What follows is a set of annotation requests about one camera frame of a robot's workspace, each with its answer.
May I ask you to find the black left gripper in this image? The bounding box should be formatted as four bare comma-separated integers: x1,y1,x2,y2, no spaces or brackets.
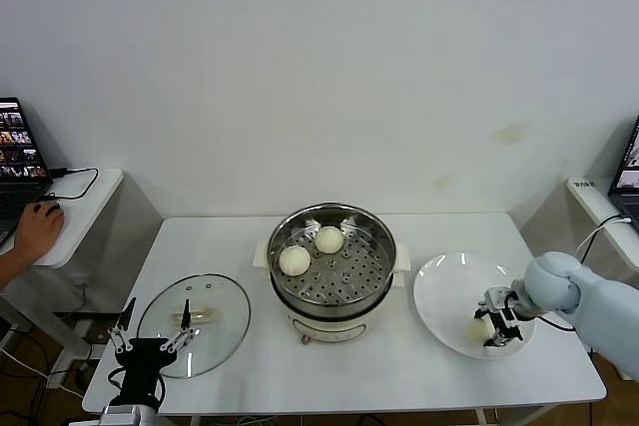
108,296,196,405

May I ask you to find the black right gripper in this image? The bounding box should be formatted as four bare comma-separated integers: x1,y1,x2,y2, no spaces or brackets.
472,301,524,348

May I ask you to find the white steamed baozi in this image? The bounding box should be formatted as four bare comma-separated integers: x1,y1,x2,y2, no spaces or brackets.
278,244,313,276
463,318,496,347
313,224,345,255

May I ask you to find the glass pot lid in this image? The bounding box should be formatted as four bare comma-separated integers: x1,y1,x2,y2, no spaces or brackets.
137,273,251,379

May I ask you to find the person's bare forearm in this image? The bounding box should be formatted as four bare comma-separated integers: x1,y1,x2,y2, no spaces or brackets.
0,248,26,292

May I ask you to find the stainless steel steamer basket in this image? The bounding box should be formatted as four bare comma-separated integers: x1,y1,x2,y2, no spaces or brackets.
252,204,414,308

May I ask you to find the person's bare hand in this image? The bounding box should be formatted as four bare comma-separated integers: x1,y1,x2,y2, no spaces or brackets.
13,201,66,267

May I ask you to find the white round plate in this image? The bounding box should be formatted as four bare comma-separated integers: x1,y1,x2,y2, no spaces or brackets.
412,251,537,361

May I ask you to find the white side table with mouse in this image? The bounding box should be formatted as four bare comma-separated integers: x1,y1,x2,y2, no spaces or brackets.
0,168,165,362

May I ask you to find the white side table with label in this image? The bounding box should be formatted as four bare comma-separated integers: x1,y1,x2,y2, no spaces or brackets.
565,176,639,382

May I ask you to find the cream electric cooker base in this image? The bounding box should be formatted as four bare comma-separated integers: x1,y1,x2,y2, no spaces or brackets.
272,275,395,346

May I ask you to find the black laptop beside person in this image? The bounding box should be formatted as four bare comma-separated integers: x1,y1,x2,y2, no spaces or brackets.
0,96,55,247

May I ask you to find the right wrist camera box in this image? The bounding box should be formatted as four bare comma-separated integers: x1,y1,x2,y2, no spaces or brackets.
486,287,518,311

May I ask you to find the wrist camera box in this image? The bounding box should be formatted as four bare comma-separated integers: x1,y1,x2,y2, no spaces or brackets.
486,287,518,311
99,405,140,422

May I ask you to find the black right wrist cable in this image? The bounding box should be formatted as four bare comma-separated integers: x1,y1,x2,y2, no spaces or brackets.
537,313,576,333

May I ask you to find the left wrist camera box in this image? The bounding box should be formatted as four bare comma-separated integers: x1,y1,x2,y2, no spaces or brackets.
99,405,140,422

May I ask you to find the white laptop cable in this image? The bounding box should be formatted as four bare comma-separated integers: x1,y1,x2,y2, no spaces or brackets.
575,214,632,263

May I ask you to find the black laptop power cable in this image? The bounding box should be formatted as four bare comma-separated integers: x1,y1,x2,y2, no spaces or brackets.
45,165,100,202

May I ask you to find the dark laptop with white cable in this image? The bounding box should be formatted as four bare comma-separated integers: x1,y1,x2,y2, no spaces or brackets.
607,114,639,236

